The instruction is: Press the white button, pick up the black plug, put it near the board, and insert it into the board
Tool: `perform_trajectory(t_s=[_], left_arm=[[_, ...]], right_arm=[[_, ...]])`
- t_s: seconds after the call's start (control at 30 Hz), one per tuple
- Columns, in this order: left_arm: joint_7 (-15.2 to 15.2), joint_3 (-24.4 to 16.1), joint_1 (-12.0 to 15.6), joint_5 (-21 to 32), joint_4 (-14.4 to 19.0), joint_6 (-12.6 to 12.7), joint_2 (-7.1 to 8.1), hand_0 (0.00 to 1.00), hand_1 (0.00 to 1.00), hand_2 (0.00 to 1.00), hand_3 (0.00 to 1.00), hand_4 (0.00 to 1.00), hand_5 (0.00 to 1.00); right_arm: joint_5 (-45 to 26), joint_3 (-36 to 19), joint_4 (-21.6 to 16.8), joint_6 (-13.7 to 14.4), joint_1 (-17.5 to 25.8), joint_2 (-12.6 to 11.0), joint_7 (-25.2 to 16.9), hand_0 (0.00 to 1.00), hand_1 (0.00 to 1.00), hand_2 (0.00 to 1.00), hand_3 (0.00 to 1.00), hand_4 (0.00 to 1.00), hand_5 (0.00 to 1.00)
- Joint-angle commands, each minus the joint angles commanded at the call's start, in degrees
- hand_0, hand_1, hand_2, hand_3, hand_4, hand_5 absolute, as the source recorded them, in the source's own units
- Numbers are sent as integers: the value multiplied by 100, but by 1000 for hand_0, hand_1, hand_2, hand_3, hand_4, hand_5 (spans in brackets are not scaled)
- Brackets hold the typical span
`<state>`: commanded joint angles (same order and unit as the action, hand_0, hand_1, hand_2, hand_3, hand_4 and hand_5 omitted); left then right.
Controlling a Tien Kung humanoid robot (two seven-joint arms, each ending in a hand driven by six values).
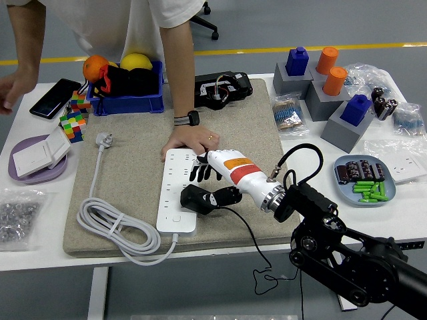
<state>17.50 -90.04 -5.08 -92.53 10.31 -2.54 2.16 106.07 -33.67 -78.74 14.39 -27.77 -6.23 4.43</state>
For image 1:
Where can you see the person's left hand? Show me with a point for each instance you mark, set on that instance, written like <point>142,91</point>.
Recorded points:
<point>195,139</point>

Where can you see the person's right hand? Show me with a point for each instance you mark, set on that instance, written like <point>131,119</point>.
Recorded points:
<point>13,91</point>

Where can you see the robot right hand white shell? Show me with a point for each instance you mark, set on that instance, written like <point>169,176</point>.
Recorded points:
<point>247,171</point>

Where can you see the black plug adapter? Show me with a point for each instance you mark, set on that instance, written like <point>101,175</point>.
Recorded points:
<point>191,198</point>

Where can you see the white power strip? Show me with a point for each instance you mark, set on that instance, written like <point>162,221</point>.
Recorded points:
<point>173,221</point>

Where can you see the person's left forearm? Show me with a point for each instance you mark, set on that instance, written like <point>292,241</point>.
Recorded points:
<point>178,70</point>

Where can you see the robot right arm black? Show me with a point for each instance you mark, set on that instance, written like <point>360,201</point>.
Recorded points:
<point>350,266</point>

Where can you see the person's right forearm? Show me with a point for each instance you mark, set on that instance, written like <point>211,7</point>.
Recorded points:
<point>26,40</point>

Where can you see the black wristwatch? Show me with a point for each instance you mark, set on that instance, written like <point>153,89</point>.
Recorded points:
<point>188,118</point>

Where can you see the grey-brown mat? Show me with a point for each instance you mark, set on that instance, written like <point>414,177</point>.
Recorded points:
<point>240,133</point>

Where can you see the black smartphone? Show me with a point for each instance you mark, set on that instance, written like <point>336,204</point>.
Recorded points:
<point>53,98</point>

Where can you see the colourful puzzle cube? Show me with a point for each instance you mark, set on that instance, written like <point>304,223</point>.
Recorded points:
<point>80,101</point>
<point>74,128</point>

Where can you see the clear bag of taped resistors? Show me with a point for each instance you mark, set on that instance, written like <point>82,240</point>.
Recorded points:
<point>287,115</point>

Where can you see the blue plastic bin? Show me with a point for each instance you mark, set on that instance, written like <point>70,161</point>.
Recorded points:
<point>133,103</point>

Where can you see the orange fruit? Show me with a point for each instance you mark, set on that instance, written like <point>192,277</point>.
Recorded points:
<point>93,68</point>

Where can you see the black and red pouch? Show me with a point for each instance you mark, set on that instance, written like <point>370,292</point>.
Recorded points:
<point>133,81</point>

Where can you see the purple plate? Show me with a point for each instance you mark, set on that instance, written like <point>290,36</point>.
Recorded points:
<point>43,178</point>

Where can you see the grey block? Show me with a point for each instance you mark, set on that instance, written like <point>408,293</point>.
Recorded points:
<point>313,74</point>
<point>318,106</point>
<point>340,136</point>
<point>287,85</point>

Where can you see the large yellow lemon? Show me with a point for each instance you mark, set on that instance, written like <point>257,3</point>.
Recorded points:
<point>135,62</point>

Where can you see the blue-grey plate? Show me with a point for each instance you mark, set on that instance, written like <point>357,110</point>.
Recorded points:
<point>347,195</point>

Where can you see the small yellow fruit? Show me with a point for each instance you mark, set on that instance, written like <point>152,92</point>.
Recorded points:
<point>113,64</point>

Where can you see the black office chair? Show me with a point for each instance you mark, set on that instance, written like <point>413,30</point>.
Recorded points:
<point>208,25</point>

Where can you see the green battery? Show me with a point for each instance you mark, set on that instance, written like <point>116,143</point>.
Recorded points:
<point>367,200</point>
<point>381,197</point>
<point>375,187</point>
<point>361,191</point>
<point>367,194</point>
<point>382,188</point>
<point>362,188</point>
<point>363,183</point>
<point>369,197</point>

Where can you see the blue peg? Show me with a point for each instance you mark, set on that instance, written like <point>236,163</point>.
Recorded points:
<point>297,61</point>
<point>355,111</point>

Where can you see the person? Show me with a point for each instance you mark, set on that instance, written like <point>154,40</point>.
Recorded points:
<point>116,23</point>

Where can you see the orange cylinder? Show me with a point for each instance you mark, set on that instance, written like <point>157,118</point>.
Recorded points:
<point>334,81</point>
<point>327,60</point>

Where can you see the clear bag of metal nuts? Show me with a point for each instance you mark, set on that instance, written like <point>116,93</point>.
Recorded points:
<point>18,220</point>

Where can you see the clear plastic bag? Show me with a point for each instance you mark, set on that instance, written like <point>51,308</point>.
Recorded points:
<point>377,148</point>

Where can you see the black capacitor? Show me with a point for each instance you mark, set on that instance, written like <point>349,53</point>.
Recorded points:
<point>380,107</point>
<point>390,108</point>
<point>377,93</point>

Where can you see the large clear bag blue resistors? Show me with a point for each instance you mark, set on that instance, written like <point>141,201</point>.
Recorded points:
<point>367,75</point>

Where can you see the small clear bag blue resistors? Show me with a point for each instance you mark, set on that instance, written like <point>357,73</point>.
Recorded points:
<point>408,121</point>

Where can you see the black table control panel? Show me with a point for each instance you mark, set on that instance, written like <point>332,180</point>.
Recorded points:
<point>413,245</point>

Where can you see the small white switch panel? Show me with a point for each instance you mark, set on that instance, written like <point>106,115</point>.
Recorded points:
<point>58,145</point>

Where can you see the large white switch panel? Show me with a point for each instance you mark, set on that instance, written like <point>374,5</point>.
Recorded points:
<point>31,160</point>

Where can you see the white wall socket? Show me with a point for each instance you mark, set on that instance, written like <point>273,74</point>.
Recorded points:
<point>405,168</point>

